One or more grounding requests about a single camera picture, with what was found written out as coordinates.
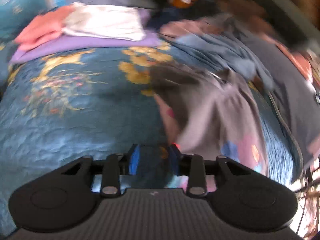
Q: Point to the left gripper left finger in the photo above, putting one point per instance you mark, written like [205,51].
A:
[116,165]

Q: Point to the salmon towel on armrest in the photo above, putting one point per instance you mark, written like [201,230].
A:
[307,64]

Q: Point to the folded coral pink garment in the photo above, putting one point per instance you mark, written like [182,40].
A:
[43,28]

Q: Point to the light blue garment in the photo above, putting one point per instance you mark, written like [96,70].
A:
[225,51]

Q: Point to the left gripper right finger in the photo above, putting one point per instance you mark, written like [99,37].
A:
[191,166]

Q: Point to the grey printed sofa cover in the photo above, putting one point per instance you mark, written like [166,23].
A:
[257,24]

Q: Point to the folded purple garment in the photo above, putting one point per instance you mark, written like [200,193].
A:
[68,43]

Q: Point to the grey garment with pink cuffs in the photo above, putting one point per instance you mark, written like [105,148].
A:
[210,114]

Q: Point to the blue cartoon police cushion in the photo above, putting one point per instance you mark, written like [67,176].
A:
[17,14]

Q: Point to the blue floral quilted blanket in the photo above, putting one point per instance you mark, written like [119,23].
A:
[60,107]

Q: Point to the folded white garment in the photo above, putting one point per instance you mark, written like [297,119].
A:
[104,21]

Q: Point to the pink cloth under plush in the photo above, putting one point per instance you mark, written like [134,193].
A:
[175,29]

